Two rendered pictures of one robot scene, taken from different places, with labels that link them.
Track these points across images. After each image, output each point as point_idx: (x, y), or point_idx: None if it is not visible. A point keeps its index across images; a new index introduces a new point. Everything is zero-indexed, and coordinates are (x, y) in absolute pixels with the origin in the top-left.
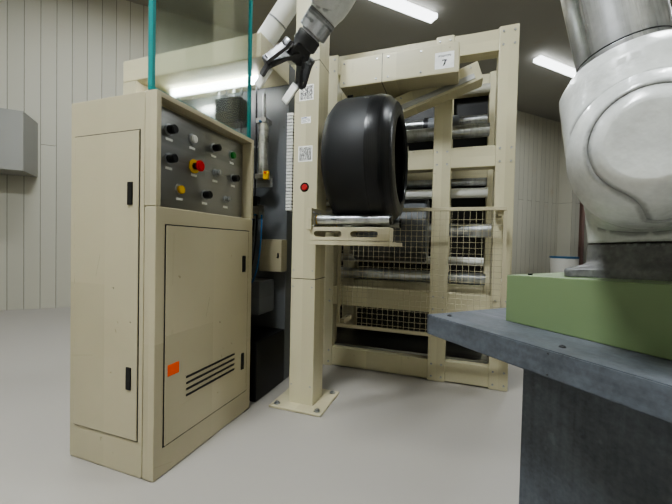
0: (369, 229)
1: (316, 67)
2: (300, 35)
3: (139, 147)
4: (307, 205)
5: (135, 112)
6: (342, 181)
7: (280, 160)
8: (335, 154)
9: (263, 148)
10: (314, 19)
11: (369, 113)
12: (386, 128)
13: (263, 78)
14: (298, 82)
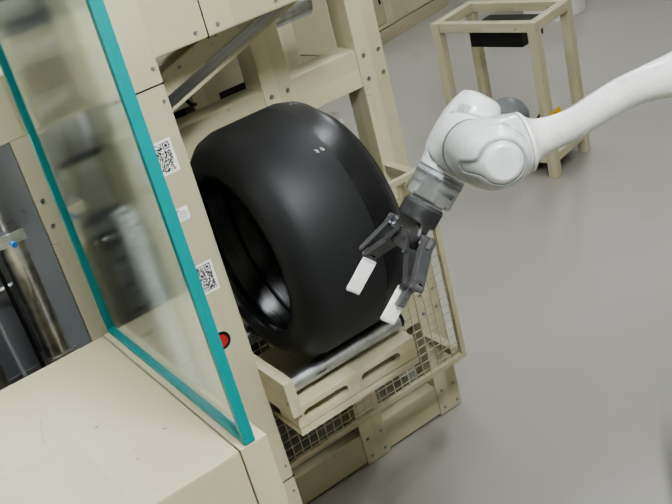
0: (387, 356)
1: (164, 101)
2: (432, 220)
3: None
4: (238, 368)
5: (229, 497)
6: (354, 318)
7: (46, 288)
8: (343, 287)
9: (44, 298)
10: (455, 195)
11: (366, 194)
12: (395, 206)
13: (399, 308)
14: (377, 256)
